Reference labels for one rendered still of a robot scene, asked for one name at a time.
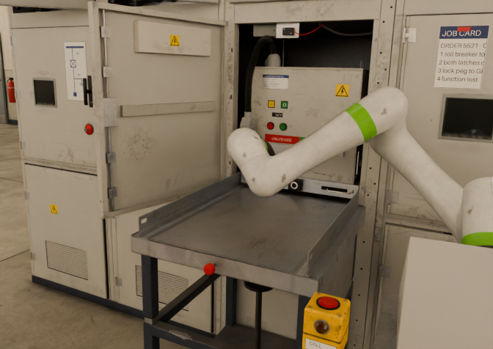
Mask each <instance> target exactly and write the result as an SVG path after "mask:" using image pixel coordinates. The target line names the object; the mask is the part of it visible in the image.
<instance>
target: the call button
mask: <svg viewBox="0 0 493 349"><path fill-rule="evenodd" d="M318 302H319V304H320V305H322V306H324V307H326V308H334V307H336V306H337V305H338V302H337V301H336V300H335V299H334V298H331V297H323V298H320V299H319V300H318Z"/></svg>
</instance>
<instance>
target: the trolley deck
mask: <svg viewBox="0 0 493 349"><path fill-rule="evenodd" d="M345 206H346V205H342V204H337V203H331V202H322V201H318V200H312V199H304V198H298V197H294V196H285V195H279V194H275V195H274V196H270V197H261V196H257V195H256V194H254V193H253V192H252V191H251V190H246V189H241V190H240V191H237V192H235V193H234V194H232V195H230V196H228V197H226V198H224V199H223V200H221V201H219V202H217V203H215V204H213V205H211V206H210V207H207V208H206V209H204V210H202V211H200V212H199V213H196V214H194V215H193V216H191V217H189V218H187V219H185V220H183V221H182V222H180V223H178V224H176V225H174V226H172V227H170V228H169V229H166V230H164V231H163V232H161V233H159V234H157V235H155V236H153V237H152V238H150V239H148V240H146V239H143V238H138V237H137V236H139V231H138V232H135V233H134V234H132V235H131V252H133V253H137V254H142V255H145V256H149V257H154V258H157V259H160V260H165V261H168V262H173V263H177V264H180V265H185V266H189V267H191V268H196V269H200V270H203V268H204V266H205V265H206V264H207V263H212V264H214V263H216V266H215V272H214V273H217V274H219V275H223V276H228V277H231V278H234V279H240V280H243V281H246V282H251V283H254V284H259V285H263V286H266V287H271V288H274V289H277V290H282V291H285V292H289V293H294V294H297V295H303V296H305V297H308V298H312V296H313V294H314V293H315V292H319V293H322V292H323V291H324V288H325V287H326V285H327V283H328V282H329V280H330V279H331V277H332V275H333V273H334V272H335V270H336V268H337V267H338V265H339V264H340V261H341V260H342V258H343V256H344V255H345V253H346V252H347V250H348V248H349V246H350V245H351V243H352V241H353V240H354V238H355V237H356V235H357V233H358V232H359V229H360V228H361V226H362V225H363V223H364V221H365V209H366V207H358V209H357V211H356V212H355V213H354V215H353V216H352V217H351V219H350V220H349V222H348V223H347V225H346V226H345V227H344V229H343V231H342V232H341V233H340V234H339V236H338V237H337V239H336V240H335V242H334V243H333V244H332V246H331V247H330V249H329V251H328V252H327V253H326V254H325V256H324V258H323V259H322V260H321V261H320V263H319V264H318V266H317V267H316V269H315V270H314V271H313V273H312V274H311V276H310V278H308V277H305V276H299V275H296V274H295V272H296V271H297V270H298V269H299V267H300V266H301V265H302V263H303V262H304V261H305V260H306V259H307V253H308V251H309V250H311V248H312V247H313V246H314V244H315V243H316V242H317V240H318V239H319V238H320V237H321V236H322V235H323V233H324V232H325V231H326V229H327V228H328V227H329V226H330V224H331V223H332V222H333V221H334V220H335V219H336V217H337V216H338V215H339V214H340V212H341V211H342V210H343V208H344V207H345ZM203 271H204V270H203Z"/></svg>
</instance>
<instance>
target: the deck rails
mask: <svg viewBox="0 0 493 349"><path fill-rule="evenodd" d="M241 189H242V188H238V187H236V173H235V174H233V175H231V176H229V177H226V178H225V179H222V180H220V181H218V182H215V183H213V184H211V185H208V186H206V187H204V188H201V189H200V190H198V191H195V192H193V193H191V194H188V195H186V196H184V197H181V198H180V199H177V200H175V201H173V202H170V203H169V204H166V205H164V206H162V207H159V208H157V209H155V210H152V211H150V212H149V213H146V214H144V215H142V216H139V217H138V225H139V236H137V237H138V238H143V239H146V240H148V239H150V238H152V237H153V236H155V235H157V234H159V233H161V232H163V231H164V230H166V229H169V228H170V227H172V226H174V225H176V224H178V223H180V222H182V221H183V220H185V219H187V218H189V217H191V216H193V215H194V214H196V213H199V212H200V211H202V210H204V209H206V208H207V207H210V206H211V205H213V204H215V203H217V202H219V201H221V200H223V199H224V198H226V197H228V196H230V195H232V194H234V193H235V192H237V191H240V190H241ZM358 200H359V190H358V192H356V193H355V195H354V196H353V197H352V199H351V200H350V201H349V203H348V204H347V205H346V206H345V207H344V208H343V210H342V211H341V212H340V214H339V215H338V216H337V217H336V219H335V220H334V221H333V222H332V223H331V224H330V226H329V227H328V228H327V229H326V231H325V232H324V233H323V235H322V236H321V237H320V238H319V239H318V240H317V242H316V243H315V244H314V246H313V247H312V248H311V250H309V251H308V253H307V259H306V260H305V261H304V262H303V263H302V265H301V266H300V267H299V269H298V270H297V271H296V272H295V274H296V275H299V276H305V277H308V278H310V276H311V274H312V273H313V271H314V270H315V269H316V267H317V266H318V264H319V263H320V261H321V260H322V259H323V258H324V256H325V254H326V253H327V252H328V251H329V249H330V247H331V246H332V244H333V243H334V242H335V240H336V239H337V237H338V236H339V234H340V233H341V232H342V231H343V229H344V227H345V226H346V225H347V223H348V222H349V220H350V219H351V217H352V216H353V215H354V213H355V212H356V211H357V209H358V207H359V206H358ZM144 218H146V222H144V223H142V224H141V220H142V219H144Z"/></svg>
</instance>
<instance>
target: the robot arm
mask: <svg viewBox="0 0 493 349"><path fill-rule="evenodd" d="M408 109H409V103H408V100H407V97H406V96H405V94H404V93H403V92H402V91H400V90H399V89H397V88H395V87H381V88H379V89H377V90H375V91H374V92H372V93H370V94H369V95H367V96H365V97H364V98H363V99H361V100H359V101H358V102H356V103H355V104H354V105H352V106H350V107H349V108H347V109H346V110H345V111H341V112H340V113H339V114H338V115H337V116H335V117H334V118H333V119H331V120H330V121H328V123H326V124H325V125H323V126H322V127H320V128H319V129H318V130H316V131H315V132H313V133H311V134H310V135H309V136H307V137H305V138H304V139H302V140H301V141H299V142H297V143H295V144H294V145H292V146H290V147H289V148H287V149H285V150H283V151H281V152H280V153H278V154H275V153H274V150H273V148H272V146H271V145H270V144H269V143H268V142H267V141H265V140H264V139H262V136H261V137H259V135H258V134H257V133H256V132H255V131H254V130H252V129H250V128H239V129H237V130H235V131H233V132H232V133H231V134H230V136H229V138H228V140H227V151H228V153H229V155H230V157H231V158H232V159H233V160H234V161H235V163H236V164H237V166H238V168H239V169H240V170H241V172H242V174H243V176H244V178H245V180H246V182H247V184H248V186H249V188H250V190H251V191H252V192H253V193H254V194H256V195H257V196H261V197H270V196H274V195H275V194H276V193H277V192H279V191H280V190H282V189H283V188H284V187H286V186H287V185H288V184H289V183H291V182H293V181H294V180H295V179H296V178H298V177H300V176H302V175H303V174H304V173H306V172H308V171H310V170H311V169H313V168H314V167H316V166H318V165H319V164H322V163H323V162H325V161H327V160H329V159H330V158H333V157H335V156H336V155H339V154H341V153H343V152H345V151H347V150H350V149H352V148H354V147H357V146H359V145H361V144H364V142H366V141H367V140H369V139H370V145H371V147H372V149H373V150H374V151H375V152H376V153H377V154H378V155H380V156H381V157H382V158H383V159H384V160H385V161H386V162H388V163H389V164H390V165H391V166H392V167H394V168H395V169H396V170H397V171H398V172H399V173H400V174H401V175H402V176H403V177H404V178H405V179H406V180H407V181H408V182H409V183H410V184H411V185H412V186H413V187H414V188H415V189H416V190H417V191H418V192H419V193H420V195H421V196H422V197H423V198H424V199H425V200H426V201H427V203H428V204H429V205H430V206H431V207H432V208H433V209H434V211H435V212H436V213H437V215H438V216H439V217H440V218H441V219H442V221H443V222H444V224H445V225H446V227H447V228H448V229H449V230H450V232H451V233H452V235H453V236H454V238H455V239H456V240H457V242H458V243H460V244H465V245H471V246H480V247H485V248H490V249H493V177H481V178H478V179H475V180H472V181H471V182H469V183H468V184H466V185H465V187H464V188H462V187H461V186H460V185H459V184H458V183H457V182H456V181H455V180H453V179H452V178H451V177H450V176H449V175H448V174H447V173H446V172H445V171H444V170H443V169H441V168H440V167H439V166H438V165H437V164H436V163H435V161H434V160H433V159H432V158H431V157H430V156H429V155H428V154H427V153H426V152H425V151H424V149H423V148H422V147H421V146H420V145H419V144H418V143H417V142H416V141H415V139H414V138H413V137H412V135H411V134H410V133H409V132H408V130H407V126H406V118H407V114H408Z"/></svg>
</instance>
